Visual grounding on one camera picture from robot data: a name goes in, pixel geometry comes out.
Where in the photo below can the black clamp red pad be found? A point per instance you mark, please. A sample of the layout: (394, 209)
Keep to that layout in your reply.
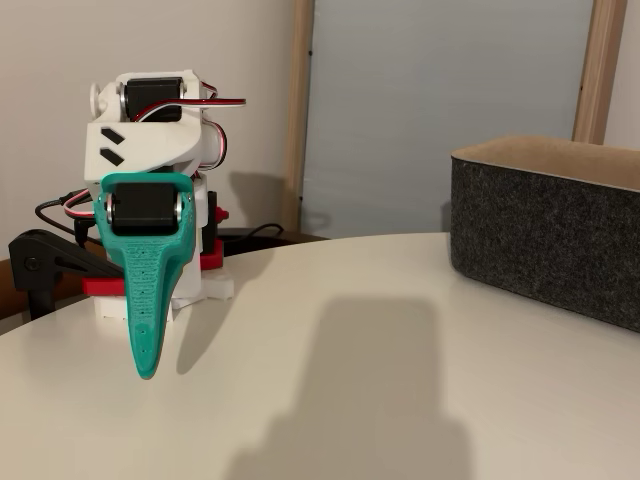
(40, 260)

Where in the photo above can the teal gripper black servo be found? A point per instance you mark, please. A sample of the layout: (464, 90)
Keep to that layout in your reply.
(144, 209)

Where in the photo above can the grey felt box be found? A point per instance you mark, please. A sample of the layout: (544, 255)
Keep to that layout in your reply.
(540, 240)

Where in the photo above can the black clamp red knob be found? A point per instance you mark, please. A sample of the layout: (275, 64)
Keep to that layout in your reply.
(212, 255)

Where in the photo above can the light wooden post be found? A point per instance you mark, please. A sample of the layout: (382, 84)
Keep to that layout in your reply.
(297, 125)
(597, 75)

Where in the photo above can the frosted panel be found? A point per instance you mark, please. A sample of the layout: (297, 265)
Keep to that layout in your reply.
(425, 100)

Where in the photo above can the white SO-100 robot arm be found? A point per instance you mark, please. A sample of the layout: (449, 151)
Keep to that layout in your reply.
(150, 145)

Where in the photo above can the dark brown chair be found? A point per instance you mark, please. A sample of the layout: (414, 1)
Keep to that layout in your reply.
(4, 295)
(300, 237)

